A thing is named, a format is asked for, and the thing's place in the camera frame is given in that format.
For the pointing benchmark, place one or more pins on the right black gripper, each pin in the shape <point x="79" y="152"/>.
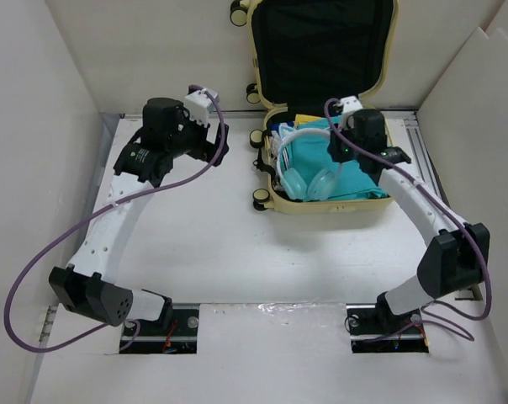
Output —
<point x="336" y="153"/>

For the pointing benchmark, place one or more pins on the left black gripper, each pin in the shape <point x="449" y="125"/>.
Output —
<point x="207" y="148"/>

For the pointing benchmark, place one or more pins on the teal cloth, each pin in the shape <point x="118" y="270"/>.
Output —
<point x="360" y="184"/>

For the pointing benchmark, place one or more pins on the yellow cloth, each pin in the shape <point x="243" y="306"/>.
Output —
<point x="303" y="119"/>

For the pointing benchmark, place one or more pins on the teal cat-ear headphones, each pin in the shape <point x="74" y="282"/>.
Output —
<point x="306" y="170"/>

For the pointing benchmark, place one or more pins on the cream printed zip pouch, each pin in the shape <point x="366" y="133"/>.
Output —
<point x="274" y="144"/>

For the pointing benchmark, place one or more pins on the yellow suitcase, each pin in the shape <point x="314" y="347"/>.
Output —
<point x="303" y="53"/>

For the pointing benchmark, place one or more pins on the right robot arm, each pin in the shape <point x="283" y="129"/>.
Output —
<point x="456" y="255"/>

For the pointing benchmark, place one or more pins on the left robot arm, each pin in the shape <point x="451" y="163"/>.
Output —
<point x="87" y="286"/>

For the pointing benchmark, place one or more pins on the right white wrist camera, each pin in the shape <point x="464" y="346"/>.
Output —
<point x="349" y="105"/>

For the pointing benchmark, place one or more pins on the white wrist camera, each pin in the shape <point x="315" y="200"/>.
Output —
<point x="199" y="104"/>
<point x="349" y="105"/>

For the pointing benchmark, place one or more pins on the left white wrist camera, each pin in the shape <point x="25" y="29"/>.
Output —
<point x="199" y="104"/>

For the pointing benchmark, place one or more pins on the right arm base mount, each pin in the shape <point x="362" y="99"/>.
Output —
<point x="369" y="334"/>

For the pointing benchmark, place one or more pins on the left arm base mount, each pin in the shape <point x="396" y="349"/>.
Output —
<point x="180" y="338"/>

